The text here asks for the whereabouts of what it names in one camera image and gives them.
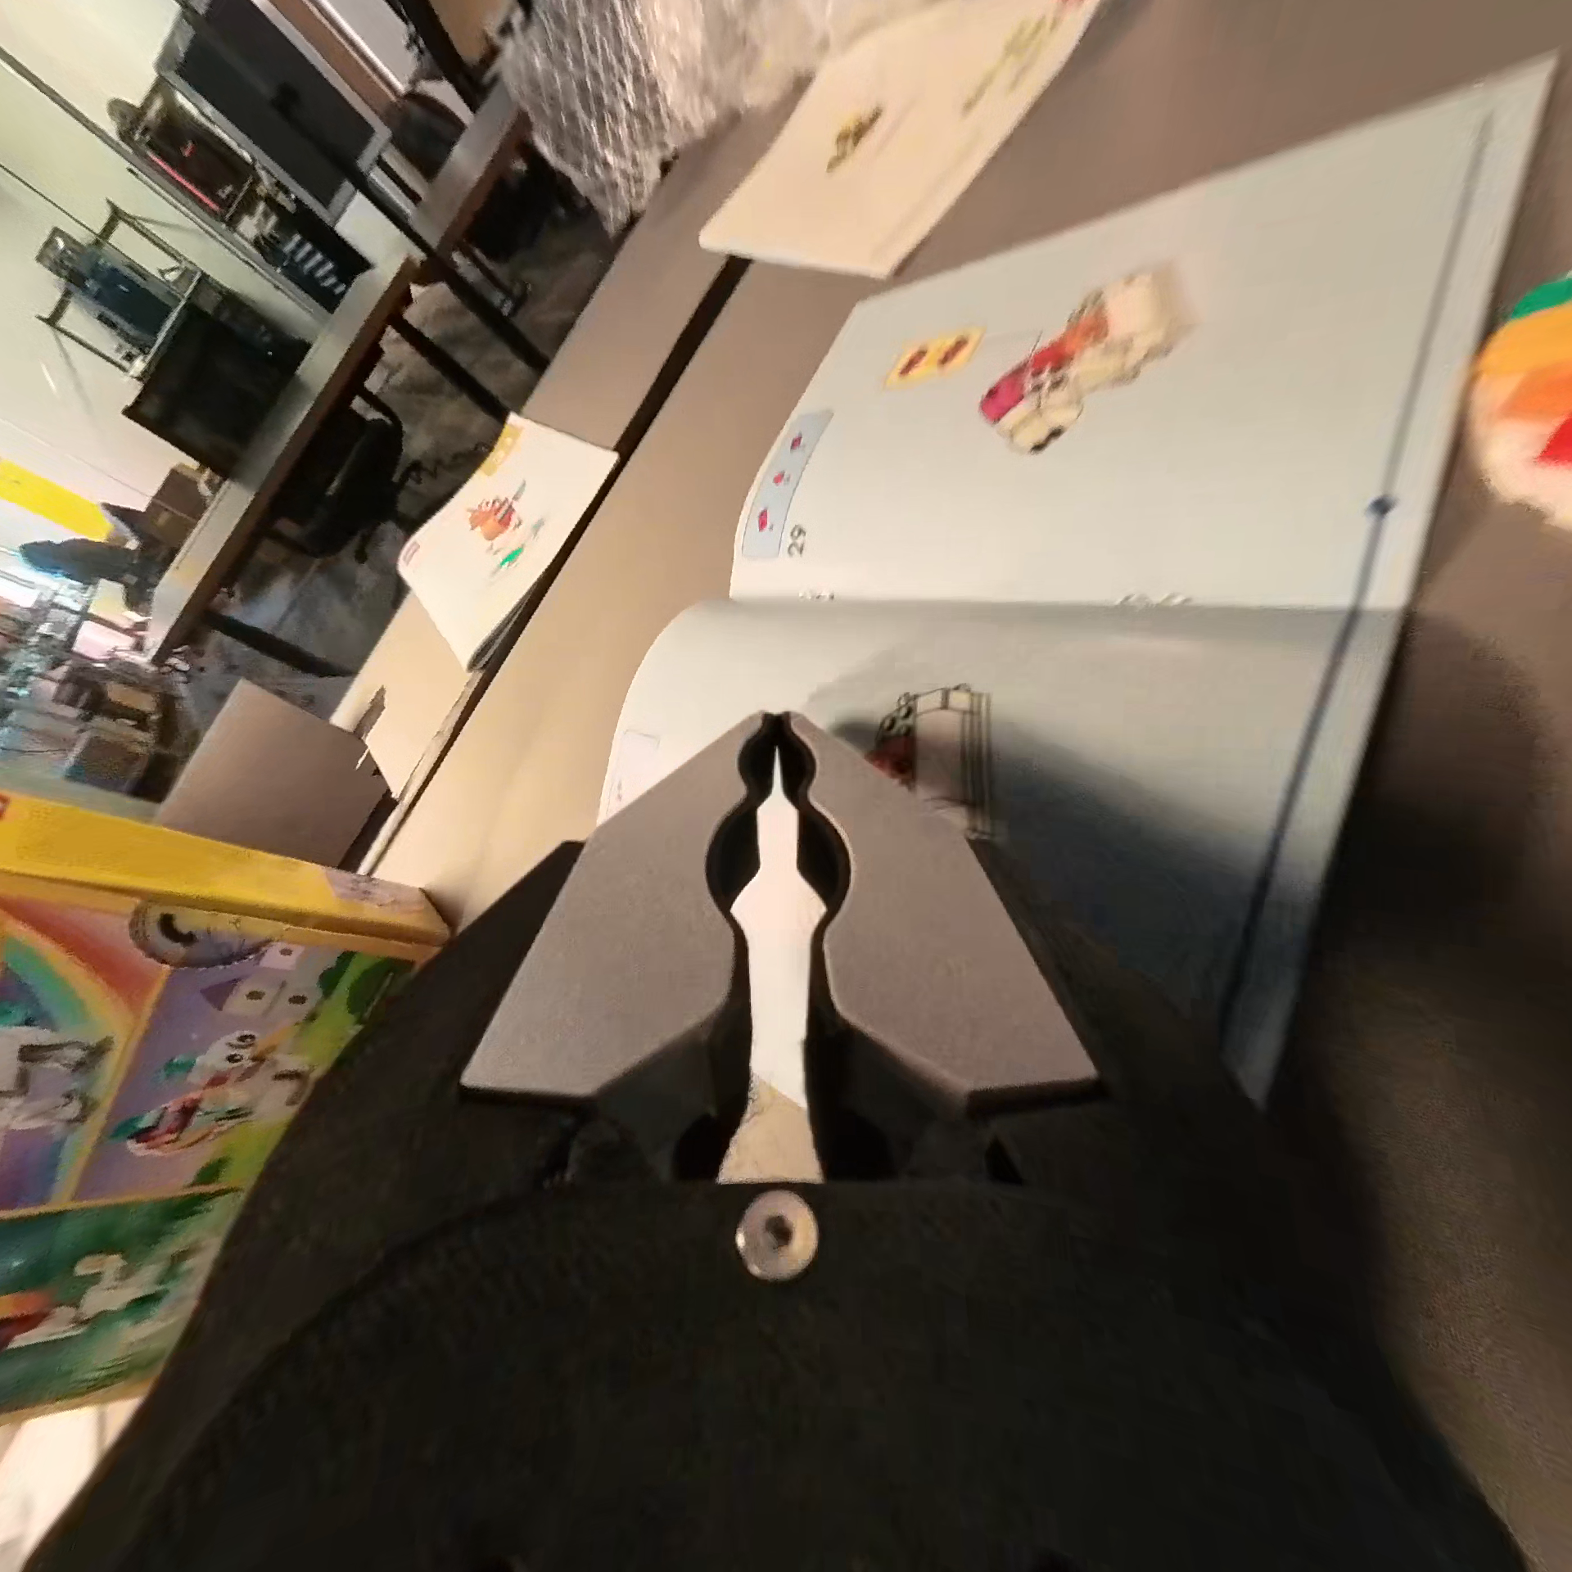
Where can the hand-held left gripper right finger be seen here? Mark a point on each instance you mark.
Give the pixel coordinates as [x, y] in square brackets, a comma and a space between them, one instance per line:
[959, 983]

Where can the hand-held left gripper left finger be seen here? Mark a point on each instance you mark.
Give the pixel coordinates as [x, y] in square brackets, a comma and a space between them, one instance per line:
[590, 983]

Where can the light blue instruction booklet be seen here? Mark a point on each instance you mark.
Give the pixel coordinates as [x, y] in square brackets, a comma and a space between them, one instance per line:
[1104, 515]

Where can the yellow lego box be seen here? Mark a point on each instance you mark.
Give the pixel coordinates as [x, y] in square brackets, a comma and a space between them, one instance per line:
[184, 1044]

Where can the rainbow lego plate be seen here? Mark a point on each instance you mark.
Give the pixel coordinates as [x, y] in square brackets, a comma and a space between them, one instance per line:
[1535, 393]

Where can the booklet with orange figure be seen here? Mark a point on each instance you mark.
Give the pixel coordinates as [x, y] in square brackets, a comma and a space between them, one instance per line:
[515, 541]

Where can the black office chair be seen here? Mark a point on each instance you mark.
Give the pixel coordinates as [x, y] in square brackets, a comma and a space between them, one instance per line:
[356, 479]

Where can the background table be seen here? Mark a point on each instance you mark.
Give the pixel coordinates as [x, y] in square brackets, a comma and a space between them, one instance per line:
[283, 466]

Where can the white instruction booklet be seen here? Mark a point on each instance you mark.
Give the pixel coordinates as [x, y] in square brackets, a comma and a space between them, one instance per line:
[884, 159]

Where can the bubble wrap package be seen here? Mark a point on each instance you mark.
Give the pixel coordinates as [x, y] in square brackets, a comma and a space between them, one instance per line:
[639, 111]

